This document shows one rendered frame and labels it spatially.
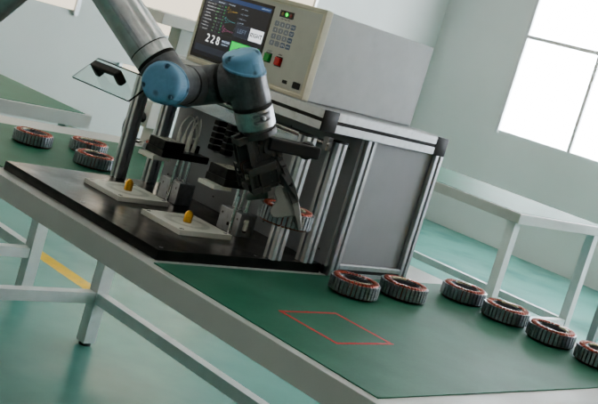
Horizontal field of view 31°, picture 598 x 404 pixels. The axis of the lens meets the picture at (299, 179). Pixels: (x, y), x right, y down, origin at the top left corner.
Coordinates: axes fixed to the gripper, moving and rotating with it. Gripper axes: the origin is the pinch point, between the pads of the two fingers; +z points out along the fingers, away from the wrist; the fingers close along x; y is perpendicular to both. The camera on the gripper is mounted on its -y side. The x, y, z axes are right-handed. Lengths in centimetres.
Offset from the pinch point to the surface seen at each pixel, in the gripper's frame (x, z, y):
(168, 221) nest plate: -29.6, 4.7, 15.2
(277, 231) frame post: -15.4, 9.9, -3.6
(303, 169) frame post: -15.8, -1.5, -12.7
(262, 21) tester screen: -45, -28, -23
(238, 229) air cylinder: -31.6, 13.7, -0.8
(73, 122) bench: -201, 29, -8
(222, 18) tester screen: -58, -28, -19
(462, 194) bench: -238, 142, -197
